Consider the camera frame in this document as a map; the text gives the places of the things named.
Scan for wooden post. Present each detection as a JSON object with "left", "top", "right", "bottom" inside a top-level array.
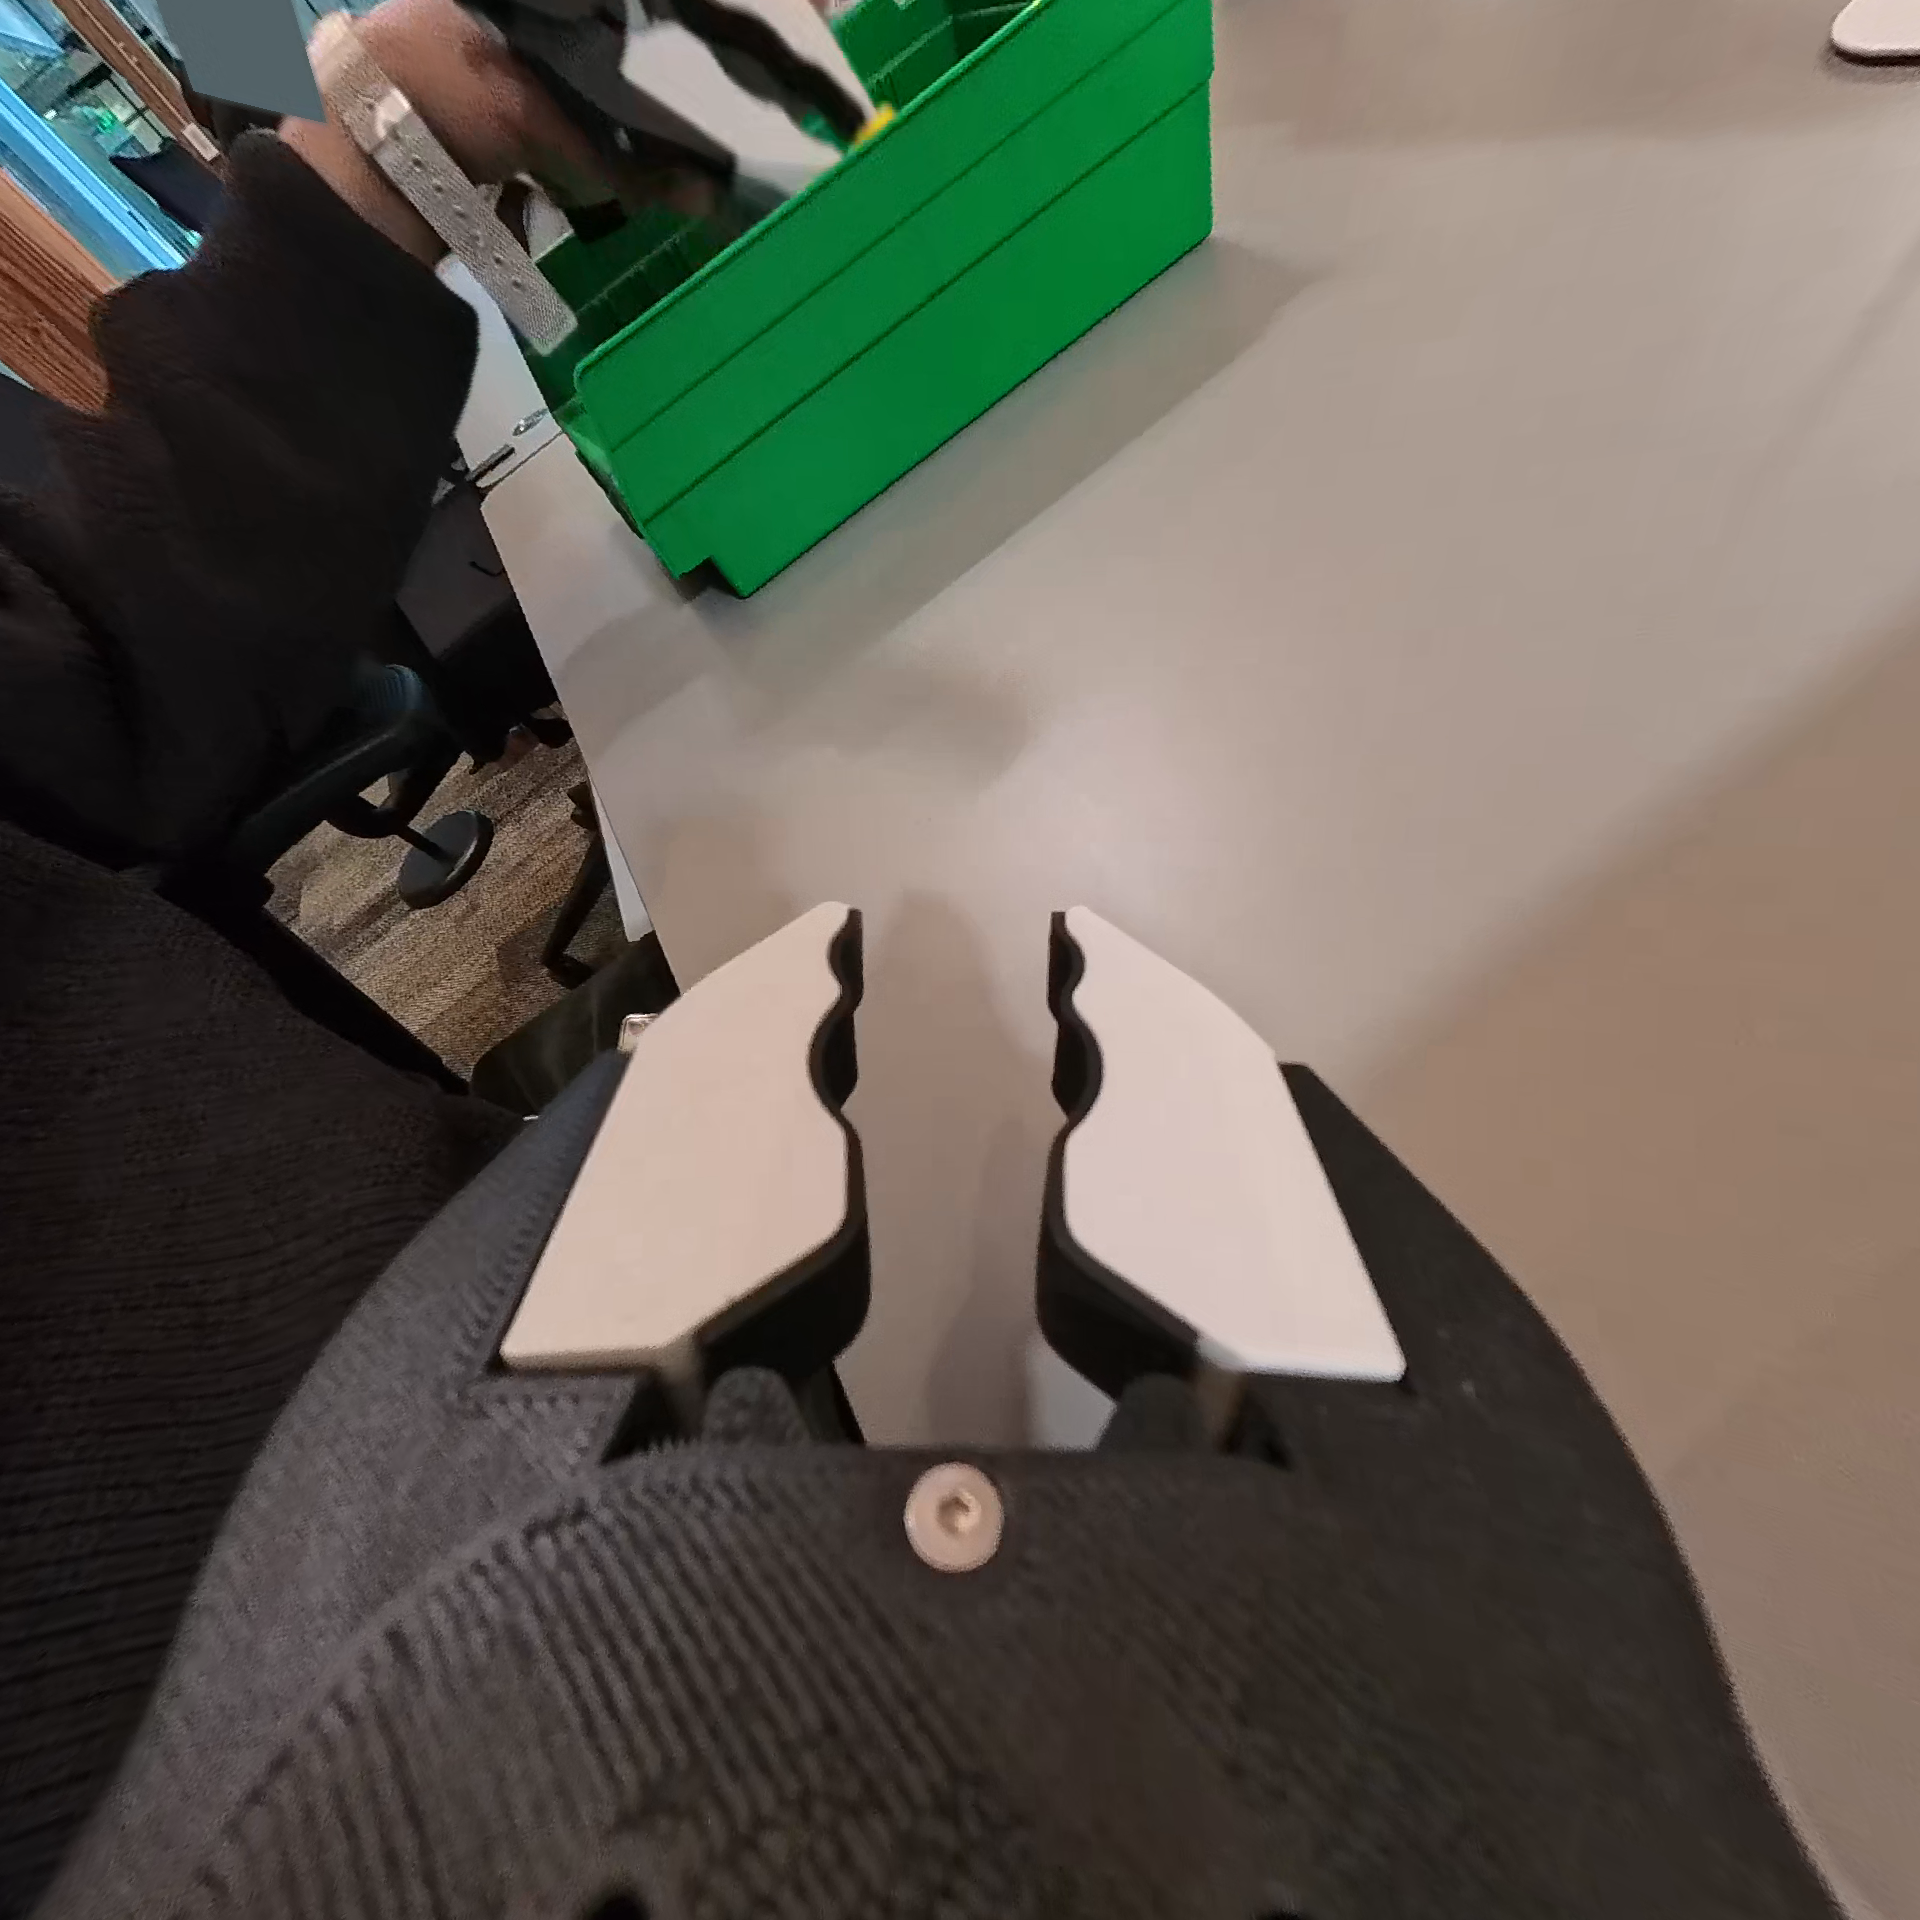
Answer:
[{"left": 0, "top": 165, "right": 120, "bottom": 408}]

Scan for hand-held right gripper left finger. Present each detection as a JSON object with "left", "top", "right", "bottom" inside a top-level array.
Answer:
[{"left": 499, "top": 903, "right": 872, "bottom": 1433}]

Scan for adjacent grey desk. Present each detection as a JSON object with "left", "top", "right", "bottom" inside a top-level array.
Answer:
[{"left": 434, "top": 256, "right": 570, "bottom": 488}]

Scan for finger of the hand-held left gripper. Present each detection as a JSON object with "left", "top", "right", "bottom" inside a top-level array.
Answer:
[
  {"left": 731, "top": 0, "right": 879, "bottom": 121},
  {"left": 619, "top": 27, "right": 860, "bottom": 169}
]

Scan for person's left forearm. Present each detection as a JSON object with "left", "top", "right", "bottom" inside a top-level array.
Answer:
[{"left": 0, "top": 128, "right": 485, "bottom": 873}]

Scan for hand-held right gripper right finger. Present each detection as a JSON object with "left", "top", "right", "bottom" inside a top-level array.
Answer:
[{"left": 1035, "top": 908, "right": 1407, "bottom": 1433}]

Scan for green plastic bin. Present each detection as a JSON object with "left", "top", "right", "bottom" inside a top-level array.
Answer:
[{"left": 527, "top": 0, "right": 1216, "bottom": 601}]

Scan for silver mesh wristwatch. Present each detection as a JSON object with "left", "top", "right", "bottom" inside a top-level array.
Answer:
[{"left": 307, "top": 16, "right": 582, "bottom": 356}]

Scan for person's left hand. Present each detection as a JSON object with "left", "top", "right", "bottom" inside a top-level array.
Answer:
[{"left": 276, "top": 0, "right": 724, "bottom": 265}]

